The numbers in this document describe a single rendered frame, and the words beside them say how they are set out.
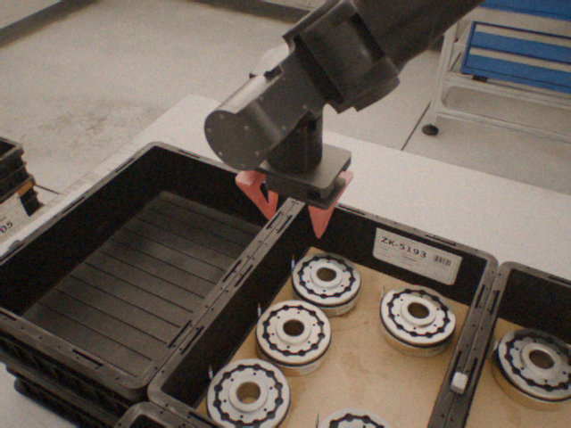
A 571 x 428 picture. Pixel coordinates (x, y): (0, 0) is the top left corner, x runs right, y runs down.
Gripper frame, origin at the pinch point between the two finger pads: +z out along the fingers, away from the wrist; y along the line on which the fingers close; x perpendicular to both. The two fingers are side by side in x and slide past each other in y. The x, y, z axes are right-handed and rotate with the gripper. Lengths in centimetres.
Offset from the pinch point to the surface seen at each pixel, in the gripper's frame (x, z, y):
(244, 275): 0.3, 14.7, -8.2
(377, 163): 61, 39, -11
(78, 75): 145, 111, -214
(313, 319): 1.8, 20.2, 1.6
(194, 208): 15.7, 24.0, -29.2
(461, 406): -5.1, 13.3, 22.5
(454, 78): 186, 85, -21
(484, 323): 7.0, 13.9, 22.0
